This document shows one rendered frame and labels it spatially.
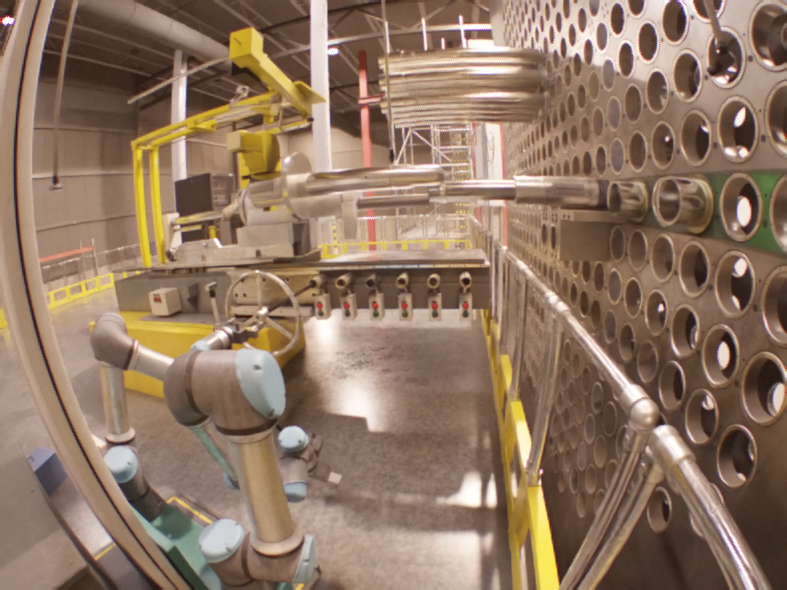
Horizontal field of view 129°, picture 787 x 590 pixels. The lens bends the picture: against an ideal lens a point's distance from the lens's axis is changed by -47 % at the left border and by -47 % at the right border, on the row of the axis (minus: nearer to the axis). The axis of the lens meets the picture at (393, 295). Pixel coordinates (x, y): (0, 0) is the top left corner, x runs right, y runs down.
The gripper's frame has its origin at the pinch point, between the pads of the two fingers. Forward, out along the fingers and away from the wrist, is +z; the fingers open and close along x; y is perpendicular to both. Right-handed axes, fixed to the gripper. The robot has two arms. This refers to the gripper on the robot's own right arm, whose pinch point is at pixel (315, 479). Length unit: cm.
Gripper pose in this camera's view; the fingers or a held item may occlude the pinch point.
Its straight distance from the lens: 121.0
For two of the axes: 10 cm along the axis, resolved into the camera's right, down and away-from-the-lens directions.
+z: 0.3, 7.7, 6.3
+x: 9.7, 1.4, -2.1
